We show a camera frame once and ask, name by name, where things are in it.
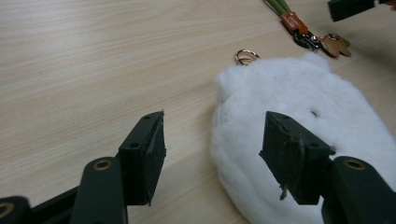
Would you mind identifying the green lanyard with orange clasp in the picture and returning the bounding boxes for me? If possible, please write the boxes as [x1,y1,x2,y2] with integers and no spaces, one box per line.
[263,0,321,50]

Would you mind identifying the gold key ring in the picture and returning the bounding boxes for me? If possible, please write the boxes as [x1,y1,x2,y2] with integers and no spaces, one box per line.
[234,49,262,66]

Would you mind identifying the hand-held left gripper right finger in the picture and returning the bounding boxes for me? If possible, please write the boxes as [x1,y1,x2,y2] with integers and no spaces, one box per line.
[259,110,336,205]

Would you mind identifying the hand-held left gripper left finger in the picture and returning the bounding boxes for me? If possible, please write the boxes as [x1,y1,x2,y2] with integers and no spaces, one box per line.
[117,109,167,207]

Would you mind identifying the brown bear charm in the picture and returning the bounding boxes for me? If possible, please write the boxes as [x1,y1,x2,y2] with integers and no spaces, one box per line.
[318,33,353,59]

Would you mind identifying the white plush toy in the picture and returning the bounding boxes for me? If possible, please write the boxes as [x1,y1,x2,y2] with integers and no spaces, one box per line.
[210,51,396,224]

